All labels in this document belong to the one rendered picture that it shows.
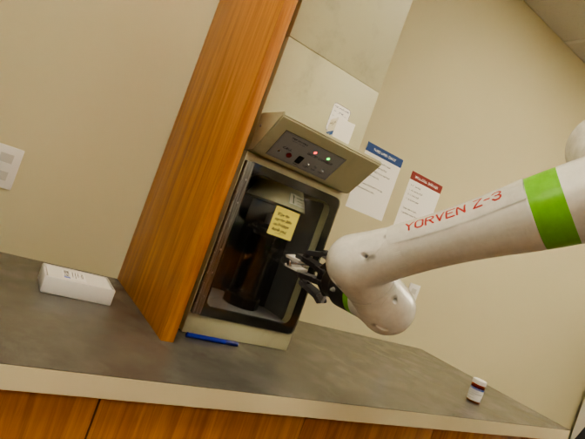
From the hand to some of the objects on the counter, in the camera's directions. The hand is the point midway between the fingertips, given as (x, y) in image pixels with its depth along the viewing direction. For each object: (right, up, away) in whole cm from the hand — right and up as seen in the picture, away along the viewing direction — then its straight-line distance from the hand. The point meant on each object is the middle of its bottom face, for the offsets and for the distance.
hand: (296, 263), depth 122 cm
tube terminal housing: (-22, -19, +12) cm, 31 cm away
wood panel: (-41, -11, +2) cm, 43 cm away
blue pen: (-21, -19, -6) cm, 29 cm away
